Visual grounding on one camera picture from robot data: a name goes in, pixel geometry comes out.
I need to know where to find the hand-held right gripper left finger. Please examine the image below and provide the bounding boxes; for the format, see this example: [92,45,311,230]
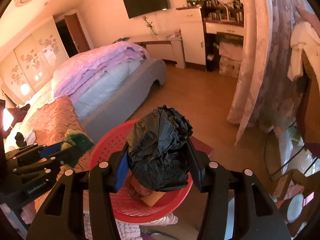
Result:
[26,141,130,240]

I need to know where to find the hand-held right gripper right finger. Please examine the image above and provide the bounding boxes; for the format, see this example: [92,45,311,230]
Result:
[186,137,292,240]

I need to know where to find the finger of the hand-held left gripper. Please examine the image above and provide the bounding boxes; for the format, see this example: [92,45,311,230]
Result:
[12,146,83,180]
[4,141,66,167]

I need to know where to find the white tissue paper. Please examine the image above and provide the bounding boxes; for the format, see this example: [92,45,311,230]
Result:
[25,130,37,143]

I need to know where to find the green scrub sponge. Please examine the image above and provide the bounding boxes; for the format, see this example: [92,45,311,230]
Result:
[61,129,95,153]

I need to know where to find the red plastic mesh basket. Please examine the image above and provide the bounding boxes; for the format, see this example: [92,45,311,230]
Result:
[89,119,194,224]

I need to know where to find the black plastic bag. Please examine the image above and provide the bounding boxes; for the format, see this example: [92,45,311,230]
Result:
[126,105,194,193]

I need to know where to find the rose-patterned blanket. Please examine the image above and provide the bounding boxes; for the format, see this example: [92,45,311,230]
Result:
[21,95,100,180]

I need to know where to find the dark brown plush toy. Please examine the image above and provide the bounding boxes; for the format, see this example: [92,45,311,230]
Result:
[7,104,30,124]

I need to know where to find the white table lamp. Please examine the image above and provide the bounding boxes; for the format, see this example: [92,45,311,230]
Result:
[0,110,12,132]

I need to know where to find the pink knit cloth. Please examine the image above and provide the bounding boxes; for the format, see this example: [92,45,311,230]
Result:
[82,211,179,240]

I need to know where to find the grey bed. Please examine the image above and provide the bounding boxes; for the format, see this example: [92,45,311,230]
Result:
[0,42,167,153]

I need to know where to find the light blue folded quilt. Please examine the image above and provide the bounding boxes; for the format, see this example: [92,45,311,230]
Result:
[74,60,144,118]

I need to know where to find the floral sliding-door wardrobe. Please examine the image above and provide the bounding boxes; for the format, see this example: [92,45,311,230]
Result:
[0,17,70,105]

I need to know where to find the black metal rack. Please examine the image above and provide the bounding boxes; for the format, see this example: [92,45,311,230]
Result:
[265,120,320,182]

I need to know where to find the purple folded quilt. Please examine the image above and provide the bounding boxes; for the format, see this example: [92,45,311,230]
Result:
[51,42,150,99]

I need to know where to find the round white dish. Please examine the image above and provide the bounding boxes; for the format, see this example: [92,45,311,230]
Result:
[280,194,304,223]

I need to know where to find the stacked storage boxes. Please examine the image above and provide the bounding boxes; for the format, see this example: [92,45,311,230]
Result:
[219,32,244,78]

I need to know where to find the brown wooden door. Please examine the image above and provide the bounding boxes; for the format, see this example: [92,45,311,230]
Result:
[64,13,91,53]

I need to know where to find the floral curtain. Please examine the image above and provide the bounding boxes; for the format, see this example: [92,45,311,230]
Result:
[226,0,310,145]

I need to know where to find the low white desk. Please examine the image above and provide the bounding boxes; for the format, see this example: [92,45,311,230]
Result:
[114,33,187,69]

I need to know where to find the white cabinet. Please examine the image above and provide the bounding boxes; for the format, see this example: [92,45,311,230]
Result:
[176,7,207,65]

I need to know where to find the rose in vase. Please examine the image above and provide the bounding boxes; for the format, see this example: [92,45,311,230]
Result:
[142,15,157,35]

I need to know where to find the row of cosmetic bottles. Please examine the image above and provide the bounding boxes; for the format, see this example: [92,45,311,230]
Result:
[185,0,244,22]

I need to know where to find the pink garment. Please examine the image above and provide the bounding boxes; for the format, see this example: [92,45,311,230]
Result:
[297,7,320,28]

